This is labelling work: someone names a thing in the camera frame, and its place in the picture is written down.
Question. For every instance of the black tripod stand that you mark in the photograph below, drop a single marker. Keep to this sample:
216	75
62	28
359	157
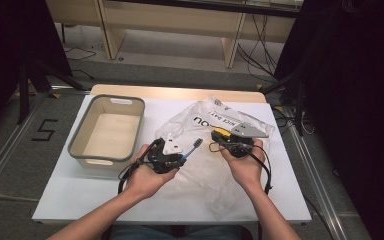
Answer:
23	93

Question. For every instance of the blue and grey toothbrush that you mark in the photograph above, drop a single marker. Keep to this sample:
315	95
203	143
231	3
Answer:
197	143

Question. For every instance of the light wooden desk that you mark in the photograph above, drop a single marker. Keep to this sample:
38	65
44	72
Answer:
166	20

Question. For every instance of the person's right hand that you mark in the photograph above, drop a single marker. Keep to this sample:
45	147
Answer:
246	170

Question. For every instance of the person's left hand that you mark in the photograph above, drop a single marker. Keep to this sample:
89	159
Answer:
143	180

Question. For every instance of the beige basket with grey rim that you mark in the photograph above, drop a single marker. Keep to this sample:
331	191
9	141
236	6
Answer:
113	133

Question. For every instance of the clear plastic bag yellow face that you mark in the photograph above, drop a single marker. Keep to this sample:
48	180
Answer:
206	170

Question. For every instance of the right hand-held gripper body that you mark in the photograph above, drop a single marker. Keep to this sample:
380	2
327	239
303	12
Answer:
246	131

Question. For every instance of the dark curtain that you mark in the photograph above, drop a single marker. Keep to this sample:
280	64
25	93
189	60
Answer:
353	100
13	40

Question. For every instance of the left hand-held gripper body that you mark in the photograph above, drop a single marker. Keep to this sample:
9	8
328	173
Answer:
163	160

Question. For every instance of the person's legs in jeans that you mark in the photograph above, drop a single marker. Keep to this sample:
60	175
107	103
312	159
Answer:
146	233

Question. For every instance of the black metal stand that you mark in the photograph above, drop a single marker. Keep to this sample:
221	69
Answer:
300	100

